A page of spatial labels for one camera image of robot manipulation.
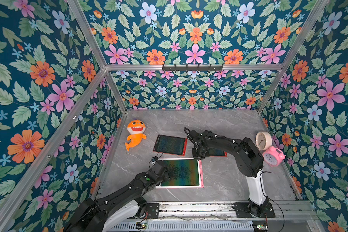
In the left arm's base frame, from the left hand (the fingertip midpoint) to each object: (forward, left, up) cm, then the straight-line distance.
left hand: (170, 174), depth 86 cm
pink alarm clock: (+2, -62, +8) cm, 62 cm away
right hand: (+11, -19, 0) cm, 22 cm away
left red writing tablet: (+20, -1, 0) cm, 20 cm away
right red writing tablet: (+12, -29, +2) cm, 32 cm away
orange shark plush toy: (+31, +23, +8) cm, 39 cm away
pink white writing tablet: (+1, -8, 0) cm, 8 cm away
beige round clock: (+14, -61, +8) cm, 63 cm away
